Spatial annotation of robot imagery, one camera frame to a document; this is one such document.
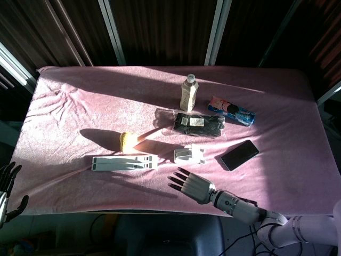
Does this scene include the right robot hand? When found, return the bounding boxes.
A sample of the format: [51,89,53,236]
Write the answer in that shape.
[167,166,217,205]

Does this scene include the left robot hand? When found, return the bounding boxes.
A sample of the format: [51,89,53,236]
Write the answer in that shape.
[0,161,30,229]

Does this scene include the black smartphone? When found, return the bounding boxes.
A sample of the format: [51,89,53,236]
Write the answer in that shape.
[220,139,260,172]

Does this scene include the white triangular plastic stand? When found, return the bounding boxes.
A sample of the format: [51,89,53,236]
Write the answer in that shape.
[173,143,207,165]

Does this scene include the black item in plastic bag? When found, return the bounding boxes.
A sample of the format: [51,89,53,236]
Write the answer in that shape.
[153,107,227,140]

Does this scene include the white power strip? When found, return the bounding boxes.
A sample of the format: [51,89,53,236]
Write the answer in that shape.
[91,155,159,172]

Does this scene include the yellow pear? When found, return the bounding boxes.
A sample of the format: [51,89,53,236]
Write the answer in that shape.
[118,131,140,154]

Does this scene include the blue cookie package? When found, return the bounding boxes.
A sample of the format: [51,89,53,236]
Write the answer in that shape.
[207,95,256,127]

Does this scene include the milky plastic drink bottle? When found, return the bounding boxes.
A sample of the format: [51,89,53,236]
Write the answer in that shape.
[180,74,199,113]

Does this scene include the pink terry towel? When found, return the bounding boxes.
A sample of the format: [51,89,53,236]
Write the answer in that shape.
[10,65,337,217]

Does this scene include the black cable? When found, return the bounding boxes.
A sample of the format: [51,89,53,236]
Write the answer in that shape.
[246,225,283,256]

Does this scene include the white metal frame post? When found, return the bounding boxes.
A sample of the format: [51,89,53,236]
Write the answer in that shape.
[97,0,126,66]
[204,0,233,66]
[316,79,341,105]
[0,42,37,86]

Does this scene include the grey metal frame post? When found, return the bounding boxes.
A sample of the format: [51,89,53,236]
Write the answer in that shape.
[258,0,302,67]

